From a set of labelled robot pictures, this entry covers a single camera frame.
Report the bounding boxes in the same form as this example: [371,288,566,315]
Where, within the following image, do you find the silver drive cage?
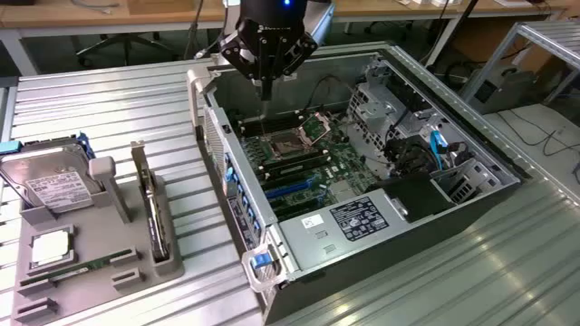
[347,54,439,170]

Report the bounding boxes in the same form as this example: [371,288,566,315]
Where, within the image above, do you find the black wire bundle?
[384,134,438,179]

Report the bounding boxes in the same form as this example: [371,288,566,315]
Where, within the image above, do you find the green RAM stick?
[22,256,112,285]

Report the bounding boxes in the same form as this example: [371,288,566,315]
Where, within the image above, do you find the wooden desk with white items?
[332,0,571,67]

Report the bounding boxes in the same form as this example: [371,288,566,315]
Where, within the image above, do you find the hard drive in blue caddy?
[0,132,99,164]

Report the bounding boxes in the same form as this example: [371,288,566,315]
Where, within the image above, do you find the open PC case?
[187,40,535,325]

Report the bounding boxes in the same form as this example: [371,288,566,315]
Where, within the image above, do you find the aluminium profile frame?
[458,20,580,106]

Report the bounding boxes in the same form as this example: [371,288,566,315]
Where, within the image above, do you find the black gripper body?
[235,0,310,69]

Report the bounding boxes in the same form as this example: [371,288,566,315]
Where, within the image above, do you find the silver disk bay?
[428,158,500,205]

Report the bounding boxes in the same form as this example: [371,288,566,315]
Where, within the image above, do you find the black plastic shroud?
[366,170,458,224]

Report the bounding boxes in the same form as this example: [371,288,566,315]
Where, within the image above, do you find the green motherboard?
[234,108,398,221]

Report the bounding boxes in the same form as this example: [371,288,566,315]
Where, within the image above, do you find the silver CPU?
[30,232,74,264]

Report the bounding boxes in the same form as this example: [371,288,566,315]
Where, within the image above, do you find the CPU socket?
[267,134,319,160]

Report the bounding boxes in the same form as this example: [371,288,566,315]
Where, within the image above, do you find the brown wooden board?
[452,16,562,81]

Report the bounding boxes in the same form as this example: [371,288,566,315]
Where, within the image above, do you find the black expansion slot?
[274,196,319,218]

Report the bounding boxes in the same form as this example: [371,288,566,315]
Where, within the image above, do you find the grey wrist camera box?
[302,1,338,47]

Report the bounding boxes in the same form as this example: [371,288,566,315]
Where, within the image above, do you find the grey parts rack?
[12,158,187,323]

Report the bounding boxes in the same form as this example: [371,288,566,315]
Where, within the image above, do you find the grey power supply unit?
[276,187,412,279]

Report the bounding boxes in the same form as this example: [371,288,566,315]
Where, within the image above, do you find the silver chipset heat sink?
[328,181,359,201]

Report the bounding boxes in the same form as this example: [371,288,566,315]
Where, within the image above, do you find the metal socket cover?
[296,113,335,143]

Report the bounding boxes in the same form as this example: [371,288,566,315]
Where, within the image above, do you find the black office chair base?
[75,32,180,67]

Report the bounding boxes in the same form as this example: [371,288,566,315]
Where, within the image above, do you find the grey box with black handle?
[460,67,539,115]

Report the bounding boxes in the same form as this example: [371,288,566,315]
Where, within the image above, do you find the graphics card with metal bracket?
[130,141,174,266]

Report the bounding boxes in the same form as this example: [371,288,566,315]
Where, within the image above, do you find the brown cardboard box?
[126,0,196,16]

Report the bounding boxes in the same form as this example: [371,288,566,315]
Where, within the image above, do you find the wooden desk with cardboard box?
[0,0,239,77]

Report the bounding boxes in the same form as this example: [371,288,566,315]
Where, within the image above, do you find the blue flat wire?
[430,130,451,171]

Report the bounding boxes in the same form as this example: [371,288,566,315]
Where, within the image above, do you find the blue case latch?
[251,253,272,271]

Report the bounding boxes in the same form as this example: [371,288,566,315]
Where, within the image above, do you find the silver hard disk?
[0,144,103,214]

